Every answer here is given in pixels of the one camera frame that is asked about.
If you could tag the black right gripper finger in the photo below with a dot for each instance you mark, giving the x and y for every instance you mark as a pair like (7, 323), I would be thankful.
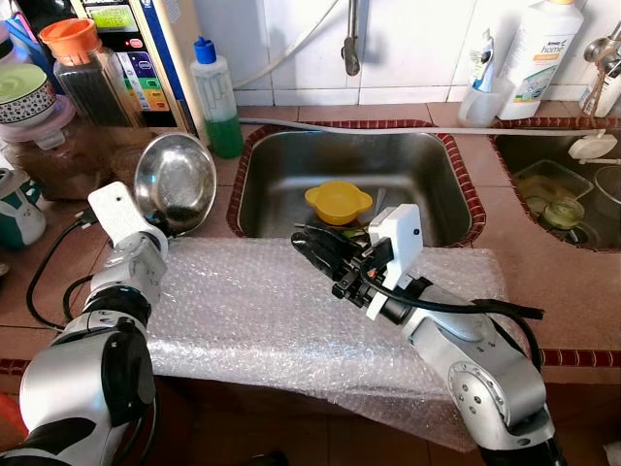
(315, 254)
(340, 238)

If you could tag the small yellow plastic bowl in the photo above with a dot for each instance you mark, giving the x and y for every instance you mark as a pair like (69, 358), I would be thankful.
(340, 204)

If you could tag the stainless steel bowl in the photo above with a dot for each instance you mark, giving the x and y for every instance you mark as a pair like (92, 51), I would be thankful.
(175, 180)

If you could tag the metal spoon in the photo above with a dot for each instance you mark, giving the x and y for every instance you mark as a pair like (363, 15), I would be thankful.
(379, 202)

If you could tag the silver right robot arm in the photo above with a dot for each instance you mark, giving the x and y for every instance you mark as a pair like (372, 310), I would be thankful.
(485, 369)

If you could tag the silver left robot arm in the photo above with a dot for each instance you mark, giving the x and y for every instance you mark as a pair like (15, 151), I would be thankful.
(78, 379)

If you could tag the stainless steel sink basin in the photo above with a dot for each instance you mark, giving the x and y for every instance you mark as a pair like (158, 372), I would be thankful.
(291, 175)
(524, 150)

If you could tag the clear bubble wrap sheet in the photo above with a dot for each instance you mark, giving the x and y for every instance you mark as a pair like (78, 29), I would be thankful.
(252, 320)

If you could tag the thin white plastic tube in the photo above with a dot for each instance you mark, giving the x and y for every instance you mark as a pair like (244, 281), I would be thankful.
(388, 125)

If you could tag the large jar pink lid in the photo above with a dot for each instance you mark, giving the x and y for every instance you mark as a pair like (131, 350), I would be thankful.
(58, 165)

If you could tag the blue cap green liquid bottle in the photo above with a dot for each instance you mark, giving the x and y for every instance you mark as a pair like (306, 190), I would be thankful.
(218, 107)

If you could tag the stainless steel pot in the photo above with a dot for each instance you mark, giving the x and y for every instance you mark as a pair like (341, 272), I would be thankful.
(609, 189)

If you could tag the white green mug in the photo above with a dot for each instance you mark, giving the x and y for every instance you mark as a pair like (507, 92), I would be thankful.
(19, 214)

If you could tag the clear jar orange lid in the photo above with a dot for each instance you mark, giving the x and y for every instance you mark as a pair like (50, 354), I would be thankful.
(87, 92)

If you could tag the beige water ionizer appliance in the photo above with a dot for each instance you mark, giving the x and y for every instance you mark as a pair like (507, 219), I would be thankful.
(175, 58)

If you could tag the small glass jar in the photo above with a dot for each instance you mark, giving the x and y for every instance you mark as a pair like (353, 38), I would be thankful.
(563, 214)

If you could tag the green patterned ceramic bowl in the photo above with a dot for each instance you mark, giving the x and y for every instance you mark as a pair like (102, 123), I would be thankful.
(24, 97)

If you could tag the clear plastic food container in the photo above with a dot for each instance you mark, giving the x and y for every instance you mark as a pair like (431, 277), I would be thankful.
(534, 183)

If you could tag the white bottle yellow cap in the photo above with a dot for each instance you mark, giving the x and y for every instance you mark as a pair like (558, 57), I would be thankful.
(539, 68)

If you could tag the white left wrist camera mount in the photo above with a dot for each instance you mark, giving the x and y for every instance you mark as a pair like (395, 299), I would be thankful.
(121, 214)

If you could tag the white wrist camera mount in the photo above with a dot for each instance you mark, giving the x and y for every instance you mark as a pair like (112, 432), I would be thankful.
(121, 214)
(396, 238)

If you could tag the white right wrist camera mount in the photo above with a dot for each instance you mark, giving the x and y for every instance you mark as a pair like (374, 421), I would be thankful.
(396, 238)

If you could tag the steel wall tap pipe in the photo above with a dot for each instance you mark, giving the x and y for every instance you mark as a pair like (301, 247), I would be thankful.
(351, 44)

